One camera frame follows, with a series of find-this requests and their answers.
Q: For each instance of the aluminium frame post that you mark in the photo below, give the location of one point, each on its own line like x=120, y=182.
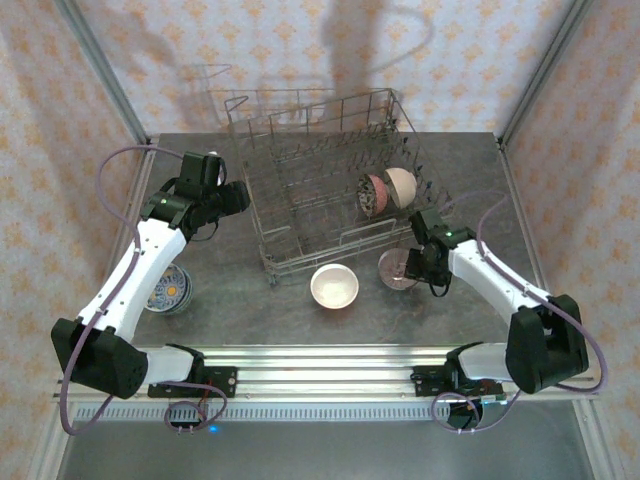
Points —
x=545, y=70
x=100, y=70

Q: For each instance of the pink floral bowl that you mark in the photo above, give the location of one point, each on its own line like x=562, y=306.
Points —
x=382, y=195

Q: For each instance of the cream ceramic bowl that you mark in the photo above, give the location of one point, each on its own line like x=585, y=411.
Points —
x=402, y=186

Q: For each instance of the brown striped bowl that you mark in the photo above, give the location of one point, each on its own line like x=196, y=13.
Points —
x=390, y=270

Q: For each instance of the orange bowl white inside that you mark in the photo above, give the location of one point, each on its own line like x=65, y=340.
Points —
x=334, y=286

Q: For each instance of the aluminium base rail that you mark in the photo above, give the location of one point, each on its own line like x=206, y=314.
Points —
x=325, y=372

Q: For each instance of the blue white patterned bowl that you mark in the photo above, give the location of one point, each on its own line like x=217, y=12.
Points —
x=167, y=290

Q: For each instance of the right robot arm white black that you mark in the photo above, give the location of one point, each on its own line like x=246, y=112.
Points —
x=500, y=280

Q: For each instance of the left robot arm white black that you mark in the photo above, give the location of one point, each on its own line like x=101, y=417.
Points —
x=135, y=270

